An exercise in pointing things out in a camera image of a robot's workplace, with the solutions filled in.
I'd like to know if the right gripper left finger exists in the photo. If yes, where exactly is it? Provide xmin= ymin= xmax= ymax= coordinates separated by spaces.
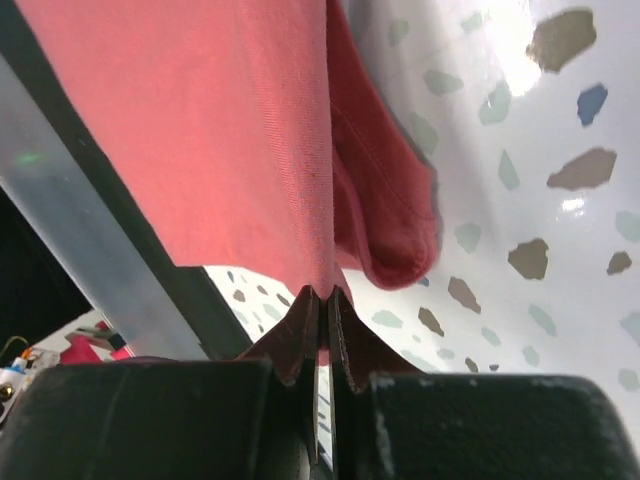
xmin=1 ymin=288 xmax=320 ymax=479

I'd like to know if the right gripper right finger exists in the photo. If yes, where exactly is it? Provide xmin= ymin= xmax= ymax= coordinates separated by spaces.
xmin=325 ymin=289 xmax=639 ymax=479

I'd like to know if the salmon pink t shirt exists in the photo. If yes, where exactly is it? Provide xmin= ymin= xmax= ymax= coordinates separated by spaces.
xmin=14 ymin=0 xmax=444 ymax=366

